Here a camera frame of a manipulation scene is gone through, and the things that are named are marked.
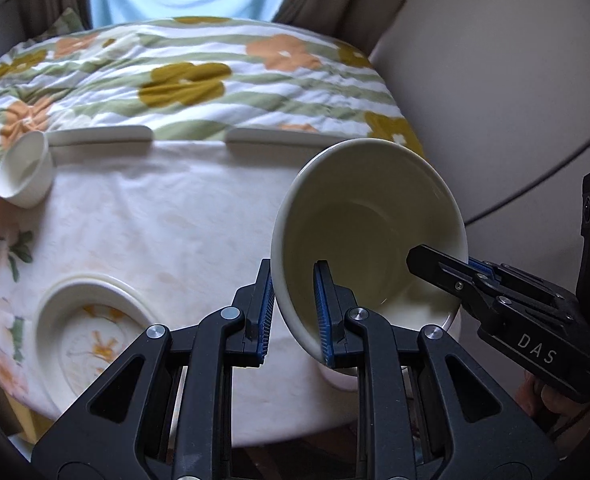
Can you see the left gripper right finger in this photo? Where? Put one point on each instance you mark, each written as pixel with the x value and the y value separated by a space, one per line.
pixel 427 409

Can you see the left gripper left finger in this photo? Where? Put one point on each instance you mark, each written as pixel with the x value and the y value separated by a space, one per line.
pixel 163 408

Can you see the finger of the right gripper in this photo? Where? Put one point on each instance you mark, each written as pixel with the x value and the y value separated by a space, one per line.
pixel 521 283
pixel 479 296

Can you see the cream duck print plate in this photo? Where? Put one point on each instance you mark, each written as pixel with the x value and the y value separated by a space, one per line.
pixel 83 323

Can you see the cream floral bowl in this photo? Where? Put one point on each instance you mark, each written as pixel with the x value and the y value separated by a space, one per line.
pixel 361 205

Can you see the white ribbed small bowl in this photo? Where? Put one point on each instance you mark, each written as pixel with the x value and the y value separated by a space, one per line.
pixel 27 171

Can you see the person right hand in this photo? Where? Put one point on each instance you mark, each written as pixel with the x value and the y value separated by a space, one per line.
pixel 573 422

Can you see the white floral tablecloth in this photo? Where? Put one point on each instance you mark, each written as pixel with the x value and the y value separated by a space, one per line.
pixel 185 224

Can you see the floral striped duvet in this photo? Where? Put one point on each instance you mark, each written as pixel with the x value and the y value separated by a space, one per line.
pixel 194 79

